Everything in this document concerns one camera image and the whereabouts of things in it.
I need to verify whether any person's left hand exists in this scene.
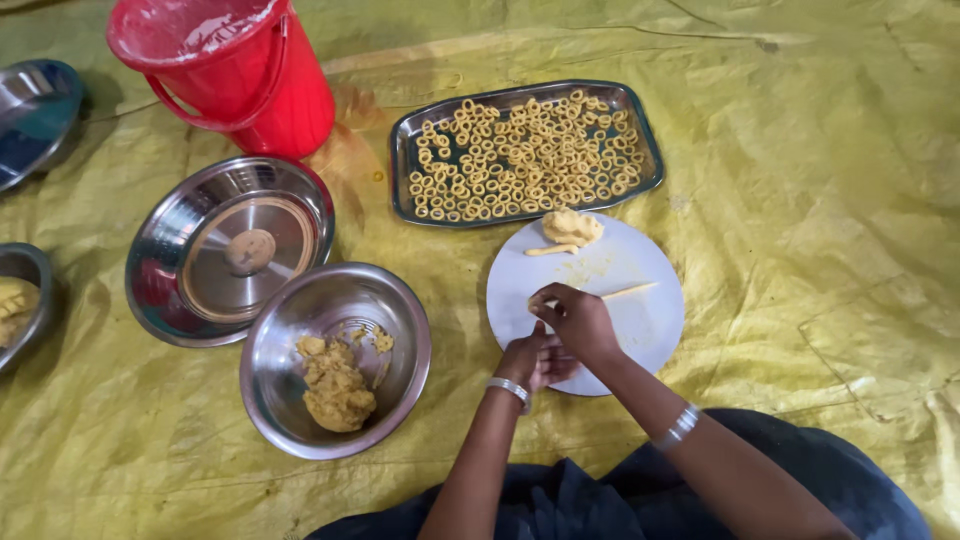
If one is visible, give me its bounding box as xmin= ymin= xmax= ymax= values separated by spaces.
xmin=493 ymin=320 xmax=581 ymax=395

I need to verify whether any person's right hand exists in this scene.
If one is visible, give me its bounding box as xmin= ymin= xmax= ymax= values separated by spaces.
xmin=527 ymin=282 xmax=625 ymax=368

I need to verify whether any thin dough strand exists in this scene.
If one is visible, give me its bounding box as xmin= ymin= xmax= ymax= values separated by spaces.
xmin=527 ymin=281 xmax=660 ymax=314

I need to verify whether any yellow dough lump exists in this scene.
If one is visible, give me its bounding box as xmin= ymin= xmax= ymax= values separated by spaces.
xmin=541 ymin=208 xmax=606 ymax=247

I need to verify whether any round white board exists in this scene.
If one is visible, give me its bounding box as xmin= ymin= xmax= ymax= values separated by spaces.
xmin=486 ymin=212 xmax=686 ymax=398

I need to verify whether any silver left wrist bangle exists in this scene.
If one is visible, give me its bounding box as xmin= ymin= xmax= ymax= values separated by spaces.
xmin=485 ymin=377 xmax=534 ymax=415

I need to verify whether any silver wrist bangle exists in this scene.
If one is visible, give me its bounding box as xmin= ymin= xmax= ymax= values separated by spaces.
xmin=651 ymin=404 xmax=702 ymax=454
xmin=485 ymin=377 xmax=534 ymax=415

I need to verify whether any heap of dough rings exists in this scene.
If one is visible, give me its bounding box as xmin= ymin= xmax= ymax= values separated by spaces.
xmin=408 ymin=89 xmax=648 ymax=223

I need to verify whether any silver right wrist bangle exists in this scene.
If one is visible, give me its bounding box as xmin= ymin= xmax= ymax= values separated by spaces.
xmin=651 ymin=404 xmax=702 ymax=454

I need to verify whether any rectangular steel tray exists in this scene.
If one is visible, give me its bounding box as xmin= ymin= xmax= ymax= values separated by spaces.
xmin=389 ymin=79 xmax=666 ymax=228

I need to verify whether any yellow dough mass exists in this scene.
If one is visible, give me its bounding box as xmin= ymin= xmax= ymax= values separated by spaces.
xmin=294 ymin=325 xmax=396 ymax=434

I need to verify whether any person's dark blue clothing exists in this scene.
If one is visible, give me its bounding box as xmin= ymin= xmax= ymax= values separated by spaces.
xmin=303 ymin=408 xmax=933 ymax=540

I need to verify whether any yellow plastic floor sheet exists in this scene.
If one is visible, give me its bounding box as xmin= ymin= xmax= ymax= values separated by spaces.
xmin=0 ymin=0 xmax=960 ymax=540

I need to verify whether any steel lid plate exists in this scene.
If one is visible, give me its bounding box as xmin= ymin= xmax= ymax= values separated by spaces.
xmin=124 ymin=156 xmax=336 ymax=349

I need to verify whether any red plastic bucket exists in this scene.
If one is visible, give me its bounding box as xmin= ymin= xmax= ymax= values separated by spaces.
xmin=105 ymin=0 xmax=336 ymax=160

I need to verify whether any steel bowl with dough pieces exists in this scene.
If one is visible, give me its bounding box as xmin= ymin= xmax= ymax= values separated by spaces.
xmin=0 ymin=242 xmax=55 ymax=375

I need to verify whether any empty steel plate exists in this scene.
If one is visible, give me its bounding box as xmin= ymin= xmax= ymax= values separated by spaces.
xmin=0 ymin=59 xmax=84 ymax=195

